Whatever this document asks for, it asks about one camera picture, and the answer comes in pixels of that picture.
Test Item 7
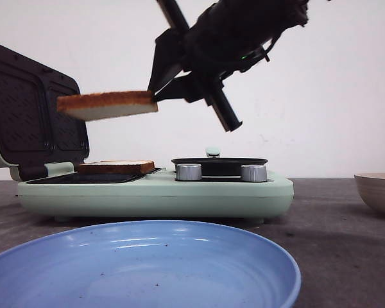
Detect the silver control knob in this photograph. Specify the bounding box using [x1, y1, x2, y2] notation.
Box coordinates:
[241, 164, 268, 182]
[176, 163, 202, 181]

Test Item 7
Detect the black round frying pan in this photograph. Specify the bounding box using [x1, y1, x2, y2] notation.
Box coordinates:
[171, 157, 268, 176]

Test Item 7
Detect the blue round plate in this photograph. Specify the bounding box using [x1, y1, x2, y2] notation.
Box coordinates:
[0, 220, 302, 307]

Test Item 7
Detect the mint green breakfast maker base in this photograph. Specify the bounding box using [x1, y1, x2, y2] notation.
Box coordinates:
[17, 169, 294, 219]

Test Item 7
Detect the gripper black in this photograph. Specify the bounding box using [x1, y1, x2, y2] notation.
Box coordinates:
[148, 0, 308, 132]

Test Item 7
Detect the white bread slice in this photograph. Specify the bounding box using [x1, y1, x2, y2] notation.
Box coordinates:
[77, 160, 155, 175]
[56, 90, 158, 121]

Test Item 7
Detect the left silver control knob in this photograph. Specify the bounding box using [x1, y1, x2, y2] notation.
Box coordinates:
[176, 163, 202, 181]

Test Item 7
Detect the beige ribbed bowl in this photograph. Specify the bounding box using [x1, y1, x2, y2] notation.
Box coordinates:
[354, 173, 385, 214]

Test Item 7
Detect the breakfast maker hinged lid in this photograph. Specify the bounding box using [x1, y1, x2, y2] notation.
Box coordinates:
[0, 45, 90, 184]

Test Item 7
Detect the right silver control knob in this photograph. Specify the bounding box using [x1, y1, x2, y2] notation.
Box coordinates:
[241, 164, 268, 182]

